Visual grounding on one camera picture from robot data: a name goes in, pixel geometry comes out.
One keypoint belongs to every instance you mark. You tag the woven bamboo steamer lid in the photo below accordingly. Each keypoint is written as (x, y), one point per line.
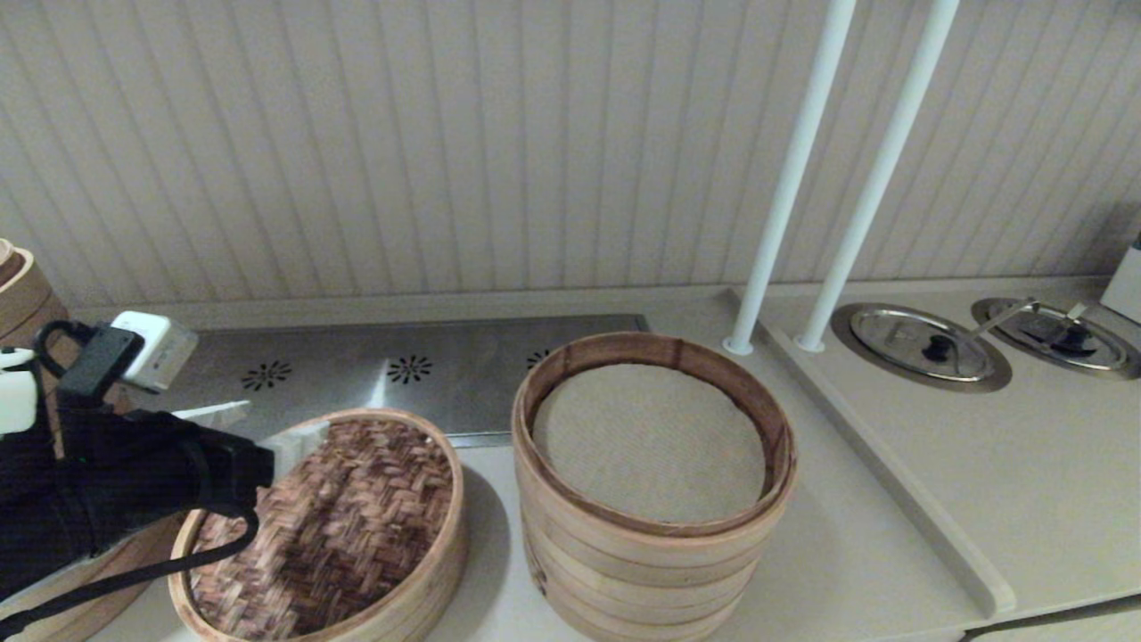
(339, 535)

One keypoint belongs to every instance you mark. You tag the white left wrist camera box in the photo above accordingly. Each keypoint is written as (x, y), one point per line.
(160, 352)

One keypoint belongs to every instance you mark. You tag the round steel lid with black knob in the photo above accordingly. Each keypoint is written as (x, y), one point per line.
(891, 348)
(1105, 352)

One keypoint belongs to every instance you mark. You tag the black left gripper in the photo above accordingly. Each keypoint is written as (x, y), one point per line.
(134, 481)

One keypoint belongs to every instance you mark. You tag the white container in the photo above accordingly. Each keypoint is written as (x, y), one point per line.
(1128, 285)

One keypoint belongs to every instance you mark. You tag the wide bamboo steamer stack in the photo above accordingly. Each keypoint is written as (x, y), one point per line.
(22, 299)

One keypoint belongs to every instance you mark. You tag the white metal pole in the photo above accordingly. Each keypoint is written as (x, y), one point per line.
(793, 160)
(878, 169)

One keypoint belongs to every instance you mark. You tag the beige mesh liner in tall stack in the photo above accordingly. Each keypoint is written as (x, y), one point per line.
(651, 446)

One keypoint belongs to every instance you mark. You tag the tall bamboo steamer basket stack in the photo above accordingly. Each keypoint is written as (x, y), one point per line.
(642, 571)

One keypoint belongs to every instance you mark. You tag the single bamboo steamer tray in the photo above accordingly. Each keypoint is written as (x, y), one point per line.
(446, 581)

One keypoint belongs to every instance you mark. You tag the steel vent panel with flower holes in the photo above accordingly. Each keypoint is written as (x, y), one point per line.
(499, 357)

